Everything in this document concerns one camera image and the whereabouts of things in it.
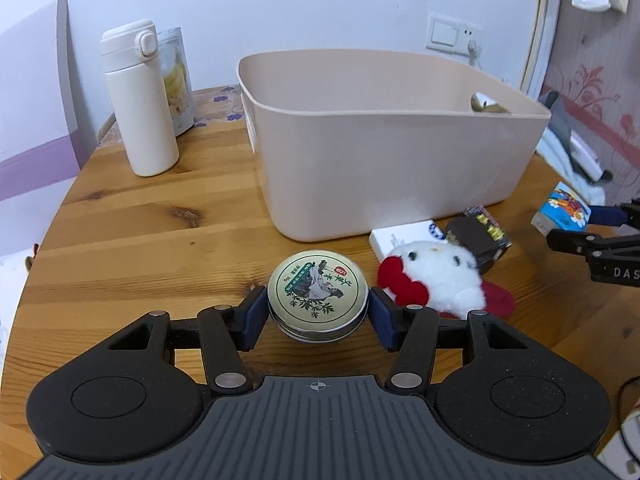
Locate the cream curved frame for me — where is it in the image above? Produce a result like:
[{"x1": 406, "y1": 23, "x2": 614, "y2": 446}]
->
[{"x1": 520, "y1": 0, "x2": 563, "y2": 98}]

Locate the white blood pressure monitor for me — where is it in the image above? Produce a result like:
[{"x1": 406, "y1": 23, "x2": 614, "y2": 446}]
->
[{"x1": 570, "y1": 132, "x2": 613, "y2": 183}]

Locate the clear snack pouch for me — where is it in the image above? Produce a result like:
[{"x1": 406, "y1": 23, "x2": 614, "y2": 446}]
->
[{"x1": 157, "y1": 27, "x2": 196, "y2": 137}]

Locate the small colourful box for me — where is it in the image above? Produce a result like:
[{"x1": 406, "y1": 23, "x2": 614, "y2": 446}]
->
[{"x1": 531, "y1": 182, "x2": 593, "y2": 235}]

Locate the white wall socket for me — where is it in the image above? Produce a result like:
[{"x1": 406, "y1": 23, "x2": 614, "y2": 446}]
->
[{"x1": 455, "y1": 25, "x2": 483, "y2": 58}]

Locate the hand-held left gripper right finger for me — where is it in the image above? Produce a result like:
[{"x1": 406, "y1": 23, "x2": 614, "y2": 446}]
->
[{"x1": 367, "y1": 287, "x2": 531, "y2": 395}]

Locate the purple and white board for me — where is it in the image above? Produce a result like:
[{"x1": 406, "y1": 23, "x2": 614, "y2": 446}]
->
[{"x1": 0, "y1": 0, "x2": 81, "y2": 256}]

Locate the white printed bedsheet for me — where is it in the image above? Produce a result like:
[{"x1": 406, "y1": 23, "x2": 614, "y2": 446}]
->
[{"x1": 0, "y1": 247, "x2": 33, "y2": 386}]

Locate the blue and white patterned box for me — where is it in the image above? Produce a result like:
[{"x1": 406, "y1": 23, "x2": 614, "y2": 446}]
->
[{"x1": 370, "y1": 219, "x2": 448, "y2": 263}]

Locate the dark brown snack packet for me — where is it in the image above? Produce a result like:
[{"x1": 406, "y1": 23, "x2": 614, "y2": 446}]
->
[{"x1": 444, "y1": 205, "x2": 513, "y2": 276}]

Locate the light blue bedding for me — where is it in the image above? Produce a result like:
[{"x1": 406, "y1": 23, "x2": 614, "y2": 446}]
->
[{"x1": 535, "y1": 125, "x2": 608, "y2": 206}]

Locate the grey blood pressure cuff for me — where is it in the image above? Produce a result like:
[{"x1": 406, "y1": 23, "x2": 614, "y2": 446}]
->
[{"x1": 537, "y1": 91, "x2": 573, "y2": 148}]

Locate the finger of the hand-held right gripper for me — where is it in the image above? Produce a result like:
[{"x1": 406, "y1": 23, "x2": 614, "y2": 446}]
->
[
  {"x1": 546, "y1": 228, "x2": 640, "y2": 261},
  {"x1": 590, "y1": 199, "x2": 640, "y2": 228}
]

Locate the green packet with star ribbon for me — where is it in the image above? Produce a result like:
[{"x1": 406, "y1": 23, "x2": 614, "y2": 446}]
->
[{"x1": 470, "y1": 92, "x2": 512, "y2": 115}]

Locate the beige plastic storage bin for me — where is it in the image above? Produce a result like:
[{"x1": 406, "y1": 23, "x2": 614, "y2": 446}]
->
[{"x1": 237, "y1": 49, "x2": 552, "y2": 242}]

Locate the round metal tin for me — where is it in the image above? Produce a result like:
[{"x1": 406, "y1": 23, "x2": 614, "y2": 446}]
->
[{"x1": 267, "y1": 249, "x2": 371, "y2": 343}]

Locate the white thermos bottle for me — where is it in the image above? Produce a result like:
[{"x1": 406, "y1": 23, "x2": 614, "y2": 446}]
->
[{"x1": 99, "y1": 20, "x2": 180, "y2": 177}]

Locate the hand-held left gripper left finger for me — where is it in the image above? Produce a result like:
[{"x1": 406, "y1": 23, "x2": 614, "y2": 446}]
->
[{"x1": 106, "y1": 285, "x2": 271, "y2": 396}]

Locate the white plush toy red bow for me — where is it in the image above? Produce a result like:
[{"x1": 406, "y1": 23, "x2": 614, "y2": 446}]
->
[{"x1": 377, "y1": 239, "x2": 488, "y2": 318}]

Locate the white wall switch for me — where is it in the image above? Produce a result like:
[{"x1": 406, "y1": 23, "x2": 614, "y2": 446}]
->
[{"x1": 426, "y1": 16, "x2": 458, "y2": 53}]

